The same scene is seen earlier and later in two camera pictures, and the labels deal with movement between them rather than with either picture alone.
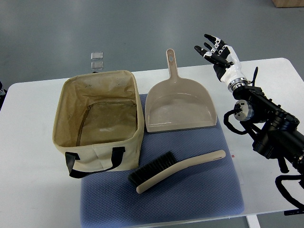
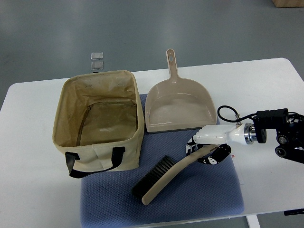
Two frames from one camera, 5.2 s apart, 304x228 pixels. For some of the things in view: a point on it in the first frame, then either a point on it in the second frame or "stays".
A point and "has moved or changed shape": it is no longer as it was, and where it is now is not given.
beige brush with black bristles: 164,167 has moved or changed shape
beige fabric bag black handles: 98,122 stays
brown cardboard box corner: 282,4 stays
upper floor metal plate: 97,56 stays
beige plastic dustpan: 175,103 stays
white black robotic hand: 226,63 to 223,136
